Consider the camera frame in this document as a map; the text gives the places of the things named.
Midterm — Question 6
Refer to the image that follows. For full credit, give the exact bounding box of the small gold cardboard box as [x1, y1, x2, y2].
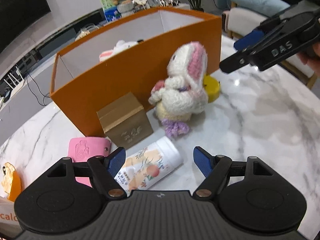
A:
[97, 93, 153, 150]

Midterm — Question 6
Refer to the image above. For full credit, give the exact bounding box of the wooden armchair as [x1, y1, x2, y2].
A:
[224, 2, 317, 89]

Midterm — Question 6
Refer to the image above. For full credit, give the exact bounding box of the crocheted white pink bunny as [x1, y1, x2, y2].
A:
[149, 42, 208, 138]

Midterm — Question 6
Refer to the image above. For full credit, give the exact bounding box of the green blue painting card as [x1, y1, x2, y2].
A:
[99, 0, 135, 22]

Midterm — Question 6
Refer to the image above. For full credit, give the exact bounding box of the white plush dog toy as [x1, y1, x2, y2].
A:
[99, 40, 143, 62]

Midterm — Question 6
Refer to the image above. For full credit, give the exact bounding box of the pink leather card holder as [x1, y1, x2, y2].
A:
[68, 136, 112, 188]

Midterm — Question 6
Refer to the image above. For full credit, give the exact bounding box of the black television screen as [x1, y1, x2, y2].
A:
[0, 0, 50, 51]

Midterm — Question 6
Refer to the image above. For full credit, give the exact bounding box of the light blue cushion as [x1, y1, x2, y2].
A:
[230, 0, 290, 17]

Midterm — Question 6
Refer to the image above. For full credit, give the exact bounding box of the knitted grey basket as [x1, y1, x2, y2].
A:
[117, 0, 134, 14]

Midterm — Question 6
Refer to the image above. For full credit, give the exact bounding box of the white floral printed bottle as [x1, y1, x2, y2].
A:
[114, 136, 183, 194]

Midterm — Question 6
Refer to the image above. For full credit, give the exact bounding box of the cardboard box with orange text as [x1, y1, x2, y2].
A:
[0, 197, 22, 238]

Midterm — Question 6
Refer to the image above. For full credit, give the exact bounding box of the white wifi router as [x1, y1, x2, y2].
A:
[4, 67, 25, 97]

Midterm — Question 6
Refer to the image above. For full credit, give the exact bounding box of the large orange storage box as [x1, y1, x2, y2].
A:
[50, 7, 222, 137]

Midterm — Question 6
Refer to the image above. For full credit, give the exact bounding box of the orange peel bowl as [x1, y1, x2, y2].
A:
[1, 163, 22, 202]

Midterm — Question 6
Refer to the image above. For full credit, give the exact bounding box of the black cable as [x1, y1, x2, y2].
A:
[24, 72, 52, 107]

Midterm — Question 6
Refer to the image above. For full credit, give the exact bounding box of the right human hand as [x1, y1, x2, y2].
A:
[298, 43, 320, 77]

